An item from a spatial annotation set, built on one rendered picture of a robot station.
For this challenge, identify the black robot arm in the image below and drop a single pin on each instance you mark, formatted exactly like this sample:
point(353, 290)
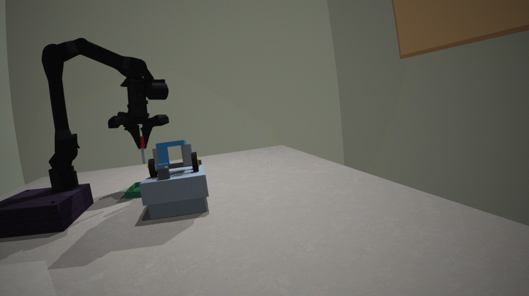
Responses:
point(62, 175)

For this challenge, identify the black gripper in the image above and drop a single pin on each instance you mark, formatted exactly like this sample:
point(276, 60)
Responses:
point(138, 115)

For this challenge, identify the green tray rim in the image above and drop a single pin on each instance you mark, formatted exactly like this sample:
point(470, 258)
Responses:
point(129, 194)

